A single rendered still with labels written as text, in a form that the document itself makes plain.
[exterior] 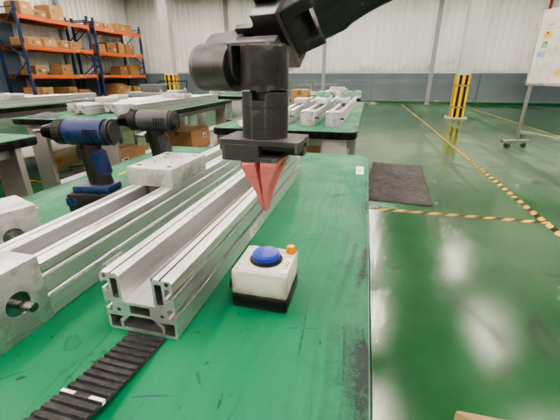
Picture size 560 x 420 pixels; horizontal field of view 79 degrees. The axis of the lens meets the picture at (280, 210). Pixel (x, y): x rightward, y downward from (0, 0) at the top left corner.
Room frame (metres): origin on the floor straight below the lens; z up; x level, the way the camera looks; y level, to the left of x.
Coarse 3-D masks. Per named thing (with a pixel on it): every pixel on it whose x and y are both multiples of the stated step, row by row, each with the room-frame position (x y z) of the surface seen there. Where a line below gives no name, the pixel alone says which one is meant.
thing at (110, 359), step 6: (108, 354) 0.30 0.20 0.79; (114, 354) 0.30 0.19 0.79; (102, 360) 0.29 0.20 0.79; (108, 360) 0.29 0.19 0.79; (114, 360) 0.29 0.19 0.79; (120, 360) 0.30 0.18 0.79; (126, 360) 0.30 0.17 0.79; (132, 360) 0.29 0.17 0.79; (138, 360) 0.29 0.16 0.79; (144, 360) 0.30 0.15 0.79; (108, 366) 0.29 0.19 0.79; (114, 366) 0.29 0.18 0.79; (120, 366) 0.29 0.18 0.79; (126, 366) 0.29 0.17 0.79; (132, 366) 0.29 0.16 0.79; (138, 366) 0.29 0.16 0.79
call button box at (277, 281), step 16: (288, 256) 0.44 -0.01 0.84; (240, 272) 0.40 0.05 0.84; (256, 272) 0.40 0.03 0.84; (272, 272) 0.40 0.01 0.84; (288, 272) 0.40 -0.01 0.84; (240, 288) 0.40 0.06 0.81; (256, 288) 0.39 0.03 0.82; (272, 288) 0.39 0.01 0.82; (288, 288) 0.40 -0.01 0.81; (240, 304) 0.40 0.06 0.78; (256, 304) 0.39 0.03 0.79; (272, 304) 0.39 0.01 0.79; (288, 304) 0.40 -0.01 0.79
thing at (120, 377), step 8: (96, 368) 0.28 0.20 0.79; (104, 368) 0.28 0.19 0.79; (112, 368) 0.28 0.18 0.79; (88, 376) 0.27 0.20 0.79; (96, 376) 0.27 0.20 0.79; (104, 376) 0.27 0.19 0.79; (112, 376) 0.27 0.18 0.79; (120, 376) 0.27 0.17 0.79; (128, 376) 0.27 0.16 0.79; (120, 384) 0.26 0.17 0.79
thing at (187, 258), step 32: (224, 192) 0.67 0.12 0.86; (192, 224) 0.54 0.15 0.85; (224, 224) 0.50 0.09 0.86; (256, 224) 0.64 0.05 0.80; (128, 256) 0.40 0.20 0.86; (160, 256) 0.44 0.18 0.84; (192, 256) 0.40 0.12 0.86; (224, 256) 0.50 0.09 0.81; (128, 288) 0.37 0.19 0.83; (160, 288) 0.35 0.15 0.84; (192, 288) 0.38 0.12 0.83; (128, 320) 0.36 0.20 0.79; (160, 320) 0.34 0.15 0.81
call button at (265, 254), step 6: (264, 246) 0.45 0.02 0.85; (270, 246) 0.45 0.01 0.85; (252, 252) 0.43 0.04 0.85; (258, 252) 0.43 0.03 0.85; (264, 252) 0.43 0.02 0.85; (270, 252) 0.43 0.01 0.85; (276, 252) 0.43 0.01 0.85; (252, 258) 0.43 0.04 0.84; (258, 258) 0.42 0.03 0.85; (264, 258) 0.41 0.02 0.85; (270, 258) 0.41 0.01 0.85; (276, 258) 0.42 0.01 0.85
